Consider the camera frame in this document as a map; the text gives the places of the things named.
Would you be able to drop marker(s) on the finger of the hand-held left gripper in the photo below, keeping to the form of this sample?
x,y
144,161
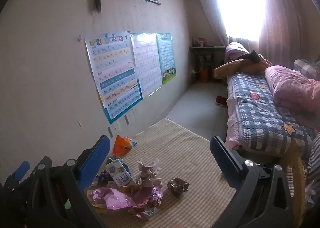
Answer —
x,y
22,170

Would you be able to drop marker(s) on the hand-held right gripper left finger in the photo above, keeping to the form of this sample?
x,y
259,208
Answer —
x,y
96,158

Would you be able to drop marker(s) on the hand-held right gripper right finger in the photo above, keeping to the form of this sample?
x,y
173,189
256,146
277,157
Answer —
x,y
225,155

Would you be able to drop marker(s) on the orange snack bag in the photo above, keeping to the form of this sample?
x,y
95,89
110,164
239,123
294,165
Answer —
x,y
120,145

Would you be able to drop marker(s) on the white milk carton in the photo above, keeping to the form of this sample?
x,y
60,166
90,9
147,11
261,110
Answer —
x,y
122,175

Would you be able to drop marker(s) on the blue cookie wrapper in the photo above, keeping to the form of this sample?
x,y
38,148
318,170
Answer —
x,y
127,168

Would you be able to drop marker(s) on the pink bed sheet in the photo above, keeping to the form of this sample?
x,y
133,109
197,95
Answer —
x,y
232,123

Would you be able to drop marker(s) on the pink foil wrapper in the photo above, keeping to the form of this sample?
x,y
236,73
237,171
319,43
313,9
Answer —
x,y
112,196

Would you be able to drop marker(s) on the checkered cloth table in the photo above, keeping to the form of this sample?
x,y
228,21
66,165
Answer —
x,y
180,148

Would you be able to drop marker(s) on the red shoe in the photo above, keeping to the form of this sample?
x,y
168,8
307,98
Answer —
x,y
218,100
224,102

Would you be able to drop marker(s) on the clear crumpled wrapper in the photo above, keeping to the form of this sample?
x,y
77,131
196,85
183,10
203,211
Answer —
x,y
150,170

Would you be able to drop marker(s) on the crumpled brown carton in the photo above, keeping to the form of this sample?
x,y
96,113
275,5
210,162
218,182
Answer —
x,y
177,186

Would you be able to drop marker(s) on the blue plaid bed blanket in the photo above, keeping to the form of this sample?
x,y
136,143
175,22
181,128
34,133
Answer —
x,y
257,108

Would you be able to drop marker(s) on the purple snack wrapper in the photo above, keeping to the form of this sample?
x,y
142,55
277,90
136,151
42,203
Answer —
x,y
155,195

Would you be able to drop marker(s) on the orange box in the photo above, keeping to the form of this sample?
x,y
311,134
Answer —
x,y
204,75

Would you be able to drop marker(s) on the brown cloth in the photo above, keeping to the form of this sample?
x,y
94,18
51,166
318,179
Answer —
x,y
232,69

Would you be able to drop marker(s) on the striped cloth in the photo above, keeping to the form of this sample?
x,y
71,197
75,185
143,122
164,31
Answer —
x,y
313,163

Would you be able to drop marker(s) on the large pink quilt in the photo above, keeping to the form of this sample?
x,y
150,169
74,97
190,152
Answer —
x,y
290,85

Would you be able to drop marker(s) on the black garment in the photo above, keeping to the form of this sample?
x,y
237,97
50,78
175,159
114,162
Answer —
x,y
251,56

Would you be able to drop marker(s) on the dark wooden desk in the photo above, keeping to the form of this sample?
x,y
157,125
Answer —
x,y
207,51

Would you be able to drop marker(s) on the rolled pink quilt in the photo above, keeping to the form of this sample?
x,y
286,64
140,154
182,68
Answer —
x,y
236,50

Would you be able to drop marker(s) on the red white desk item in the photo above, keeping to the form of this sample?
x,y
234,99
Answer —
x,y
200,41

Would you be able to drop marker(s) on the plaid pillow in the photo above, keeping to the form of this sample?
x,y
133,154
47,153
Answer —
x,y
306,68

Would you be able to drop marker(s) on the pink curtain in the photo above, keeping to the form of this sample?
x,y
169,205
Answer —
x,y
207,10
287,25

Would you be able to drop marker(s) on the bright window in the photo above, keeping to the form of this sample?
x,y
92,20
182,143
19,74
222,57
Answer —
x,y
241,5

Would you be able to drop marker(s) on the white wall socket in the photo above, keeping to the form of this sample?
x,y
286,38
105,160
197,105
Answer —
x,y
135,111
110,130
126,119

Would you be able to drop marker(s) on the wooden bed frame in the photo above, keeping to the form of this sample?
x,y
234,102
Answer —
x,y
295,175

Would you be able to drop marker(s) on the blue-bordered wall poster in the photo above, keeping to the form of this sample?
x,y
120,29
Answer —
x,y
112,73

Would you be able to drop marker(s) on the white wall poster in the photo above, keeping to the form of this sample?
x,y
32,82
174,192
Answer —
x,y
147,63

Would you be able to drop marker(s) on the green wall poster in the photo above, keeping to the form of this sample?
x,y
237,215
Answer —
x,y
166,55

